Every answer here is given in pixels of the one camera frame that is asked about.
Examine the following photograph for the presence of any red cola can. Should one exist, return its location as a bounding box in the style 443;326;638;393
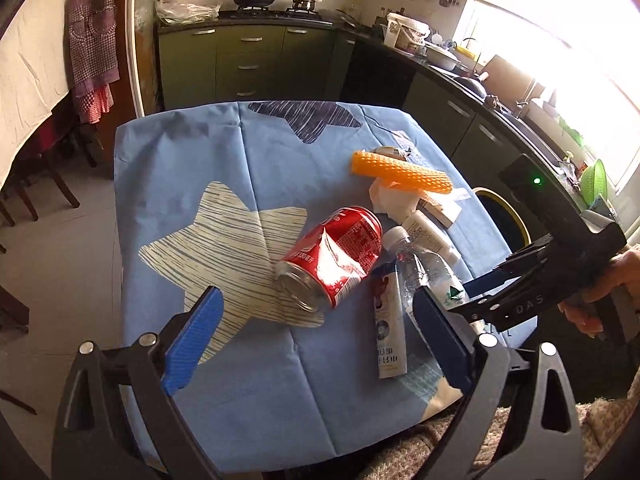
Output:
276;206;383;312

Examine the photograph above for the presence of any white pill bottle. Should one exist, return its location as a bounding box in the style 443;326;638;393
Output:
401;210;461;266

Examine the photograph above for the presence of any blue star tablecloth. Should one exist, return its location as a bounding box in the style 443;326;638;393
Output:
113;100;539;475

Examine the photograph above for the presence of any small black pot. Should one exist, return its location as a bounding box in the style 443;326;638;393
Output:
290;0;316;13

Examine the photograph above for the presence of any person's right hand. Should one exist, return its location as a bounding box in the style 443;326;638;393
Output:
558;244;640;338

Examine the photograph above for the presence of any white snack wrapper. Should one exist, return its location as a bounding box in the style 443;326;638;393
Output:
373;146;410;162

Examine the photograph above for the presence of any clear plastic water bottle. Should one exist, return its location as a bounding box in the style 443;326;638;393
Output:
382;226;470;322

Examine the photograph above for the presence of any white hanging cloth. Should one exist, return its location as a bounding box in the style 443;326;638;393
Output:
0;0;70;180

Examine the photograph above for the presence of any orange foam fruit net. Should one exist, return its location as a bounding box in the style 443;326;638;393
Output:
350;151;454;194

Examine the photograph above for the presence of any clear plastic bag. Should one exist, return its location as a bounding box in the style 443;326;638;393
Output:
155;0;221;25

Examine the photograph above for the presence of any green plastic colander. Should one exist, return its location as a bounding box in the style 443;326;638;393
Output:
579;159;608;205

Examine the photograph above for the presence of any white tissue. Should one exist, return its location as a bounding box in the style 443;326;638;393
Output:
369;180;420;224

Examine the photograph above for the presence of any purple checked apron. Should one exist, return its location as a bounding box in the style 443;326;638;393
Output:
67;0;119;124

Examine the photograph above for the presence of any white pot with lid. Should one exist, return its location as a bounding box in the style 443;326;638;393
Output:
425;42;459;72

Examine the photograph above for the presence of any wooden cutting board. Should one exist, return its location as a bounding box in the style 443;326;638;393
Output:
483;54;544;112

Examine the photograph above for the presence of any white toothpaste tube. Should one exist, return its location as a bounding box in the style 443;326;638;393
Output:
372;261;408;379

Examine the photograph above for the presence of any beige knit sweater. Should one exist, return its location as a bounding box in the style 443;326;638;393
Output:
360;377;639;479

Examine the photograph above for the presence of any small beige paper box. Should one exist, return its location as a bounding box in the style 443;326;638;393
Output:
418;192;462;229

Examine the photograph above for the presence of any yellow rimmed trash bin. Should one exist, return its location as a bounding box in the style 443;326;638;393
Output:
473;188;532;252

